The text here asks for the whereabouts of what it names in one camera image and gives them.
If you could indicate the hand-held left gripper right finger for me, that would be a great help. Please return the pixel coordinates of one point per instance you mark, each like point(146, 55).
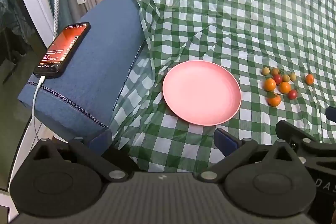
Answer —
point(224, 141)

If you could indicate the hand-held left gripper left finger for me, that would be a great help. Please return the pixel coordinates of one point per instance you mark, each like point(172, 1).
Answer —
point(101, 140)

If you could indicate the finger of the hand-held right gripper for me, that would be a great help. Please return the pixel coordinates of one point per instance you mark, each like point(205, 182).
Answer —
point(288, 132)
point(331, 114)

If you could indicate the orange cherry tomato with leaf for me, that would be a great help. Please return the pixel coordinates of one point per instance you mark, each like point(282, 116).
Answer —
point(274, 100)

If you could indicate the red cherry tomato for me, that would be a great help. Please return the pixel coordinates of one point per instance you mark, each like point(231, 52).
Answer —
point(278, 79)
point(292, 94)

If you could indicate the small orange cherry tomato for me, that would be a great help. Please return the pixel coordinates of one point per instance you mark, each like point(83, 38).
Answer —
point(309, 79)

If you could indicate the pink plate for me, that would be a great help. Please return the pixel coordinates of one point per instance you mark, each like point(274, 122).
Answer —
point(201, 92)

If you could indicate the small yellow-green fruit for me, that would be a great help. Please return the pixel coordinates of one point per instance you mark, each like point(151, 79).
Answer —
point(285, 78)
point(274, 71)
point(292, 76)
point(266, 71)

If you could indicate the blue fabric cushion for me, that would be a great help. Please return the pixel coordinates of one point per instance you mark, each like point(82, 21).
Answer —
point(105, 56)

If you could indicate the black smartphone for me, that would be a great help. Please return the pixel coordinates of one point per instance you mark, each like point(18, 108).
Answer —
point(63, 49)

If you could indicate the green checked tablecloth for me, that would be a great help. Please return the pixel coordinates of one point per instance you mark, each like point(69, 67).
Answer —
point(223, 16)

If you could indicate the white clip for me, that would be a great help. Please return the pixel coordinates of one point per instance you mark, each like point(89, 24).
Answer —
point(82, 0)

